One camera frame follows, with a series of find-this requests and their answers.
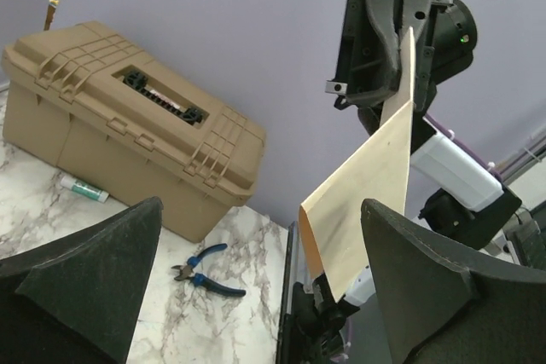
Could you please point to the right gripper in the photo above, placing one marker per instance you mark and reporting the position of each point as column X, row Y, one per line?
column 369, row 65

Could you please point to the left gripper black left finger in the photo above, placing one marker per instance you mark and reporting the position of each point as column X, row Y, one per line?
column 77, row 299

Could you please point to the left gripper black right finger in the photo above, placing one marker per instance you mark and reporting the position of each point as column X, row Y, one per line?
column 444, row 302

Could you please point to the white green glue stick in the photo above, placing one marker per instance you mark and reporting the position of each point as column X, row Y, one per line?
column 83, row 188

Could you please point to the pale paper letter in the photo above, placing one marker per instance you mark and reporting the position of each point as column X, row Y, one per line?
column 329, row 218

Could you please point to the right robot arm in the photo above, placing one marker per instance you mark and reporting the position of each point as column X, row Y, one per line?
column 472, row 204

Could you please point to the tan plastic tool case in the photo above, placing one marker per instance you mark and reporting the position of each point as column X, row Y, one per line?
column 90, row 102

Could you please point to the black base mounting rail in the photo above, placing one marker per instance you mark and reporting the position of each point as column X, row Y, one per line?
column 310, row 323

